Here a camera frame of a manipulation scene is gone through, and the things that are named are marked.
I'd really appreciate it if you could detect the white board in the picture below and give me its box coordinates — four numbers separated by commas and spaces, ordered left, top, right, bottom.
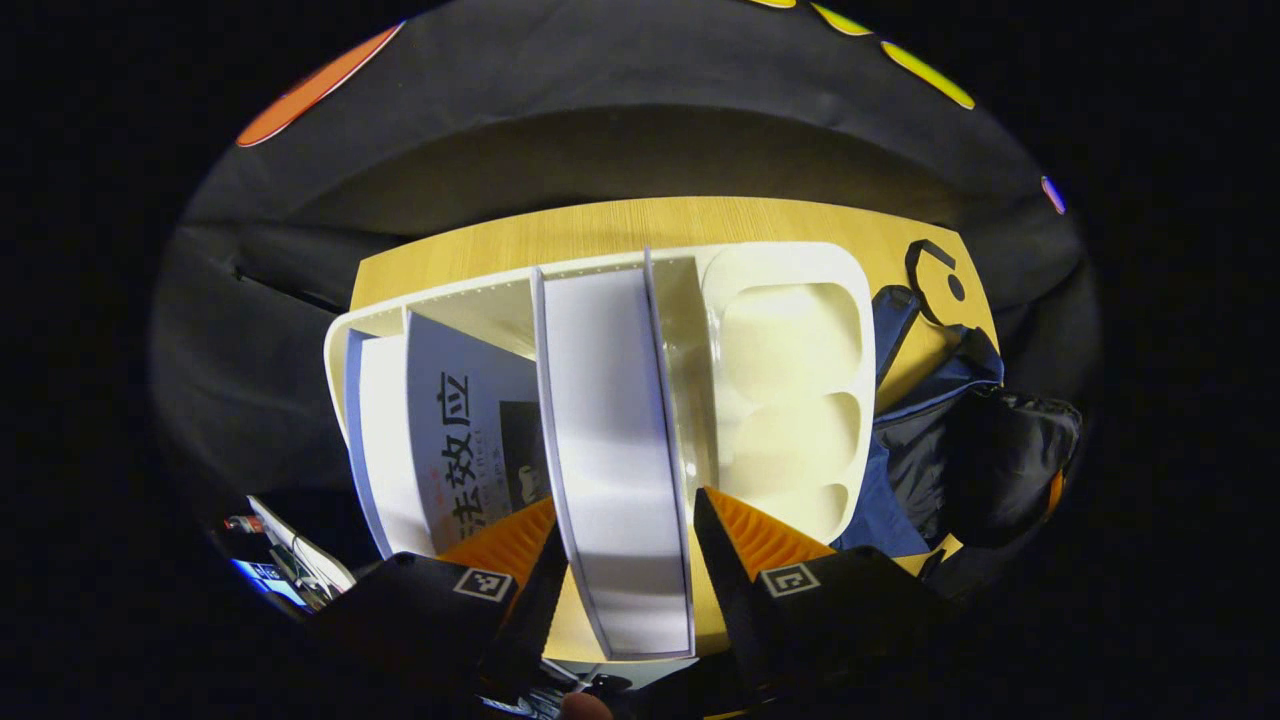
246, 495, 358, 598

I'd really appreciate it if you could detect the lavender cover book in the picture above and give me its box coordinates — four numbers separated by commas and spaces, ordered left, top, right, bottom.
530, 248, 698, 663

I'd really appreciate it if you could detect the white bookshelf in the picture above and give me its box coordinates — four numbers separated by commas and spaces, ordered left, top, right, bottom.
323, 240, 878, 561

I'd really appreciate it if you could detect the lit screen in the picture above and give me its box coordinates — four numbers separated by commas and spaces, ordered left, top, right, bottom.
230, 557, 309, 608

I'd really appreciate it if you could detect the black backdrop cloth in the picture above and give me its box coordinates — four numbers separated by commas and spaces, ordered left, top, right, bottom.
150, 0, 1101, 521

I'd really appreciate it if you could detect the lavender book with dark figure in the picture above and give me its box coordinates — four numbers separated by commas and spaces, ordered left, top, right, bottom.
343, 310, 557, 559

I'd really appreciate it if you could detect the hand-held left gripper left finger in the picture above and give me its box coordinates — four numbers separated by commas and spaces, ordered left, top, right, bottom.
305, 495, 571, 706

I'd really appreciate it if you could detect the blue schoolbag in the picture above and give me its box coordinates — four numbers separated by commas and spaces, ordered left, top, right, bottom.
830, 238, 1086, 563

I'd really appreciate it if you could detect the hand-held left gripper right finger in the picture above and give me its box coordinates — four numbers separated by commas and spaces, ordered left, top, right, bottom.
692, 487, 963, 703

